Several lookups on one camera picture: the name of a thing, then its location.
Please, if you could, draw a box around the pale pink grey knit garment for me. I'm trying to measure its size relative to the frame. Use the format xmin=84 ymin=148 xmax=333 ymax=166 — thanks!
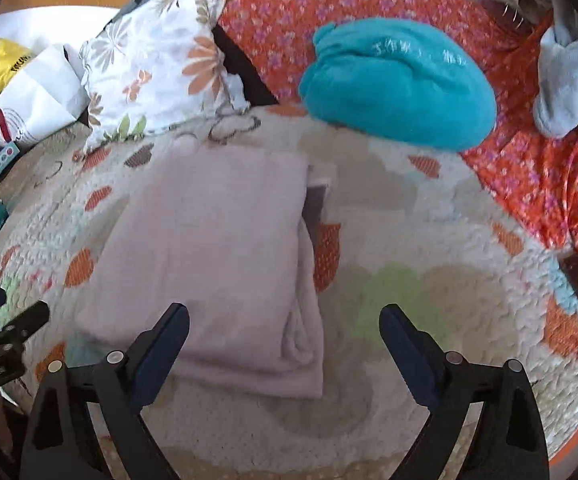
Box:
xmin=75 ymin=141 xmax=324 ymax=399

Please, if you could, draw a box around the heart pattern quilted bedspread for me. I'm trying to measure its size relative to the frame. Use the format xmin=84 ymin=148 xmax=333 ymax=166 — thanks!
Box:
xmin=0 ymin=107 xmax=578 ymax=479

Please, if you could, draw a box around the white plastic bag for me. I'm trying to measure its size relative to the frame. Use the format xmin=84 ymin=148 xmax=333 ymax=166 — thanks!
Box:
xmin=0 ymin=46 xmax=89 ymax=148

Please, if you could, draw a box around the white floral pillow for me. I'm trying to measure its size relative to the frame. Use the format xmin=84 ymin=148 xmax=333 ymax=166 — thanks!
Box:
xmin=80 ymin=0 xmax=250 ymax=155

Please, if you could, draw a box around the grey white cloth pile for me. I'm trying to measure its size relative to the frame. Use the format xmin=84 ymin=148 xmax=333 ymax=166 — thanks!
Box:
xmin=514 ymin=0 xmax=578 ymax=139

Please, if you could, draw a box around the teal folded cloth bundle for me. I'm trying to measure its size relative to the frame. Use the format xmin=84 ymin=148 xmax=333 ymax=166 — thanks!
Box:
xmin=298 ymin=18 xmax=498 ymax=152

